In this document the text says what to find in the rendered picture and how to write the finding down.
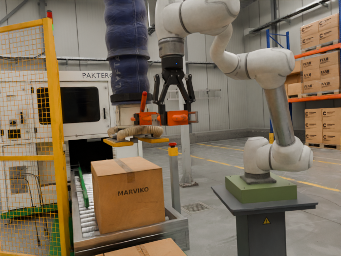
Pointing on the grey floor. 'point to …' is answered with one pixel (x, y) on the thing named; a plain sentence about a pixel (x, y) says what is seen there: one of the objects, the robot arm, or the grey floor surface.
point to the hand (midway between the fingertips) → (175, 116)
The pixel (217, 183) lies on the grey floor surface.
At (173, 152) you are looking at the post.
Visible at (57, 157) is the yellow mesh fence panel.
